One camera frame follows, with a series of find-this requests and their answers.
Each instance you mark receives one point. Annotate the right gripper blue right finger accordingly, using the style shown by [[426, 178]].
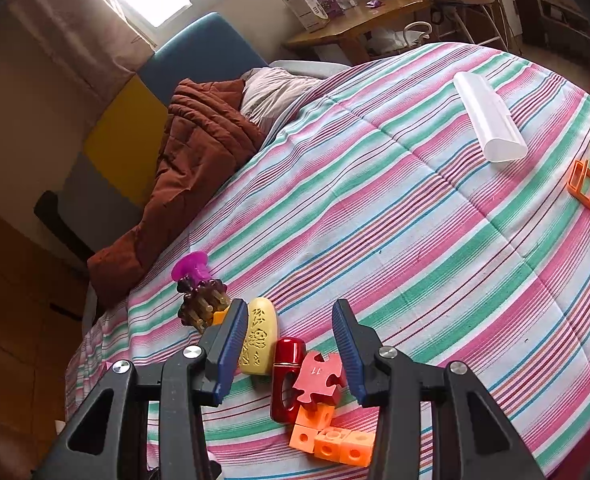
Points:
[[357, 345]]

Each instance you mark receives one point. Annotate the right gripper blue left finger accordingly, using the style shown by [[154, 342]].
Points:
[[222, 345]]

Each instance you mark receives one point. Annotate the orange plastic shell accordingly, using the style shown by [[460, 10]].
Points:
[[219, 317]]

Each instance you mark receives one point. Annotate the cream carved oval case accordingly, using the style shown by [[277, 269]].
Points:
[[257, 354]]

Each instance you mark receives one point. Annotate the dark brown massager brush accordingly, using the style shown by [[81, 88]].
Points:
[[201, 301]]

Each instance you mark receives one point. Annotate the red puzzle piece block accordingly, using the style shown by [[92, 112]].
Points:
[[320, 380]]

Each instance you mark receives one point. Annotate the red metallic capsule bottle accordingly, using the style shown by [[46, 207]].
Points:
[[288, 356]]

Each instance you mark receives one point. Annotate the purple plastic cup strainer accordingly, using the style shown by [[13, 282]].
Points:
[[193, 266]]

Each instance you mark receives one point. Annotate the orange linked cubes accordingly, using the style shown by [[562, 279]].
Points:
[[314, 434]]

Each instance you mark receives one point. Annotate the striped pink green bedspread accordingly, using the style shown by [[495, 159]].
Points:
[[376, 191]]

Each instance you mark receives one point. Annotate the grey yellow blue headboard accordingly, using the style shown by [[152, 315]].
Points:
[[111, 179]]

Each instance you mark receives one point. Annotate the rust brown quilted jacket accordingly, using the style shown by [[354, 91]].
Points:
[[206, 140]]

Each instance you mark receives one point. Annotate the white translucent tube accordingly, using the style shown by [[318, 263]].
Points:
[[497, 134]]

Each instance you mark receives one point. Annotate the wooden side desk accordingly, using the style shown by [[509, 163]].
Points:
[[346, 30]]

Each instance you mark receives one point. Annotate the white box on desk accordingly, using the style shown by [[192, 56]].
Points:
[[309, 13]]

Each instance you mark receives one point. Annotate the pink curtain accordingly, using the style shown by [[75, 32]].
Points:
[[91, 41]]

